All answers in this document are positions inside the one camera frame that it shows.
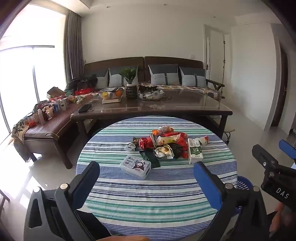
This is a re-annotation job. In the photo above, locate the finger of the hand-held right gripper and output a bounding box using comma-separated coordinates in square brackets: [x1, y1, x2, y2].
[252, 144, 279, 172]
[279, 140, 296, 159]

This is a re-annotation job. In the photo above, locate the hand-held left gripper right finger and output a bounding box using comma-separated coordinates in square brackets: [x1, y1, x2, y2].
[193, 161, 270, 241]

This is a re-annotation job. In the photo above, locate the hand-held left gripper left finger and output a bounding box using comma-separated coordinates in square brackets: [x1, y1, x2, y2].
[24, 161, 100, 241]

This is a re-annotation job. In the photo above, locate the blue plastic basket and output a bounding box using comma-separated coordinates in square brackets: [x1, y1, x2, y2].
[230, 175, 255, 218]

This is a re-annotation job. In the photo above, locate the white green milk carton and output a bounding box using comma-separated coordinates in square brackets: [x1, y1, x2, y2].
[187, 138, 204, 165]

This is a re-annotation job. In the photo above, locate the white red carton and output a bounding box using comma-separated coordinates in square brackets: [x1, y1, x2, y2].
[198, 135, 210, 148]

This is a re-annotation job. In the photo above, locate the black mesh bag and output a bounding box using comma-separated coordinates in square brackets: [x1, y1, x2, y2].
[170, 143, 184, 159]

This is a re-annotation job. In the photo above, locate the red plastic bag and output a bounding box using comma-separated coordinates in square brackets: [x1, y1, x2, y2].
[171, 132, 189, 159]

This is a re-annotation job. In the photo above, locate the cartoon print plastic box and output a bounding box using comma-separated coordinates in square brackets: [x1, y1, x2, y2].
[120, 154, 152, 180]

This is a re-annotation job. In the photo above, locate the dark green wrapper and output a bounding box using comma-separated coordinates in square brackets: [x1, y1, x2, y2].
[139, 150, 161, 168]

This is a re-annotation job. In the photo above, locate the crushed red can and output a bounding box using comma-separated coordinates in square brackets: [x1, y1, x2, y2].
[139, 137, 158, 149]

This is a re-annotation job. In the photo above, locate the person's right hand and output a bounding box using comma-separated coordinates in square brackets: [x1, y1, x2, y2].
[270, 204, 286, 232]

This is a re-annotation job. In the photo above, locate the person's left hand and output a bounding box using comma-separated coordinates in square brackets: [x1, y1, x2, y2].
[102, 235, 151, 241]

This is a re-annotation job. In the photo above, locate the cream cushioned rolling stool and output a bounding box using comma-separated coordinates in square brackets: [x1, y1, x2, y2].
[222, 125, 236, 144]

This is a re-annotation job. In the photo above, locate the blue green striped tablecloth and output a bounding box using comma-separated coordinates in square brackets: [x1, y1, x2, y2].
[76, 116, 238, 240]

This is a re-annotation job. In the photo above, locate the dark wooden door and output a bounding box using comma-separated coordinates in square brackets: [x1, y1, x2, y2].
[270, 42, 289, 127]

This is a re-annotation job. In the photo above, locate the black phone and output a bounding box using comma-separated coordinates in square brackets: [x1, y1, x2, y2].
[78, 103, 93, 114]

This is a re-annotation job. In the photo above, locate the dark wooden coffee table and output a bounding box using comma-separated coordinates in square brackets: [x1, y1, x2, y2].
[70, 89, 233, 150]

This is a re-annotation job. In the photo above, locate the row of small bottles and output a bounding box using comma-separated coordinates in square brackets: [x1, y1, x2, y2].
[25, 96, 70, 126]

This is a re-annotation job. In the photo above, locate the fringed patterned cloth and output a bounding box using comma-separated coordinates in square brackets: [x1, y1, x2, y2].
[11, 115, 31, 163]

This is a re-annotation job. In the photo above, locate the fruit tray with oranges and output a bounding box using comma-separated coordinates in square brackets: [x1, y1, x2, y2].
[101, 87, 125, 104]

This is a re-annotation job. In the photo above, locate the floral sofa throw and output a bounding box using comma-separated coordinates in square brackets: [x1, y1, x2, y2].
[138, 82, 222, 100]

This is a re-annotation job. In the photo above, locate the cardboard box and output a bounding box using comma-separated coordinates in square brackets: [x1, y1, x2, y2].
[47, 87, 65, 100]

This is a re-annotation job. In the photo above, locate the grey white cushion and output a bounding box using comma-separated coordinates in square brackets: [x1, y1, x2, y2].
[94, 70, 110, 89]
[108, 66, 139, 88]
[148, 64, 180, 86]
[179, 66, 207, 88]

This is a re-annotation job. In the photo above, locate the tea tray with teaware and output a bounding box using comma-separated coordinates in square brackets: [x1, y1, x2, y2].
[138, 90, 173, 102]

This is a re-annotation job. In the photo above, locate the white door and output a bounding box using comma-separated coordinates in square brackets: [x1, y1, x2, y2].
[209, 31, 225, 81]

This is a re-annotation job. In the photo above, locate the green potted plant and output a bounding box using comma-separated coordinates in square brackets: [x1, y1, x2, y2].
[119, 67, 138, 84]

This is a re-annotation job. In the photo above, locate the large balcony window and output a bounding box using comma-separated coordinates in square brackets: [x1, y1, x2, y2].
[0, 9, 68, 141]

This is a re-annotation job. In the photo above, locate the brown wooden sofa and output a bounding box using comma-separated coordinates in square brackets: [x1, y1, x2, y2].
[83, 56, 226, 100]

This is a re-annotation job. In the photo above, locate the grey curtain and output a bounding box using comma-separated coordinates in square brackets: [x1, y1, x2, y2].
[63, 10, 85, 87]

